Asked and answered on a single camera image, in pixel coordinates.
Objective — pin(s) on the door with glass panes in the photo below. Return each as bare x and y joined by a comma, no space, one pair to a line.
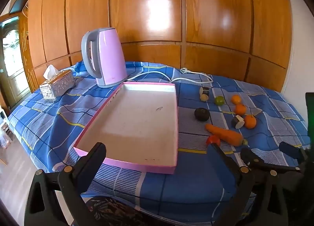
11,57

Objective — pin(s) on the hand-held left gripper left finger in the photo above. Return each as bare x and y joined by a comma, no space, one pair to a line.
90,164

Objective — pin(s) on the silver tissue box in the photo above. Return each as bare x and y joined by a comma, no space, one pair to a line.
58,84

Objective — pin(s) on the green lime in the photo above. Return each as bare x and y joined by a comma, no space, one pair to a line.
219,100

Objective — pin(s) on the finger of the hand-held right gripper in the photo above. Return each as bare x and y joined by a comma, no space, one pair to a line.
290,151
250,156

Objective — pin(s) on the pink shallow tray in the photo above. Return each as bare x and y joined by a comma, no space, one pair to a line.
137,123

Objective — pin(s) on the dark avocado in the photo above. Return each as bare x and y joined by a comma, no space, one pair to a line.
202,114

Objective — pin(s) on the clear plastic bag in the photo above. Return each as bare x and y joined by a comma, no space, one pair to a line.
5,140

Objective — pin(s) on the black white eggplant piece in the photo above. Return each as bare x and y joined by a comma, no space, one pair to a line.
204,90
237,122

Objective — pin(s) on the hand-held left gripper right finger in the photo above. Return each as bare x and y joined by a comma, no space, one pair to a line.
215,153

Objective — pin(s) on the white tissue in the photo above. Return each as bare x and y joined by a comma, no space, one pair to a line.
50,71

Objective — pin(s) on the orange carrot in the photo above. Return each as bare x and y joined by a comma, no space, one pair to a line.
225,136

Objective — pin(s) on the red tomato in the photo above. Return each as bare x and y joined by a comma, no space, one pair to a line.
213,140

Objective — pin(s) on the pink electric kettle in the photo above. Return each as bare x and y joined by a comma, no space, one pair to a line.
110,54

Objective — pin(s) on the dark patterned clothing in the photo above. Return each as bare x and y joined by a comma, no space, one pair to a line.
110,211

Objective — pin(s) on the blue plaid tablecloth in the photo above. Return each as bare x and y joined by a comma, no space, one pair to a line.
49,123

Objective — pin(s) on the wooden wardrobe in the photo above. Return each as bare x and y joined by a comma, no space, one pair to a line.
147,8

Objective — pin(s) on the small orange mandarin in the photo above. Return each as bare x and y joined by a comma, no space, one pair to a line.
236,99
240,109
250,121

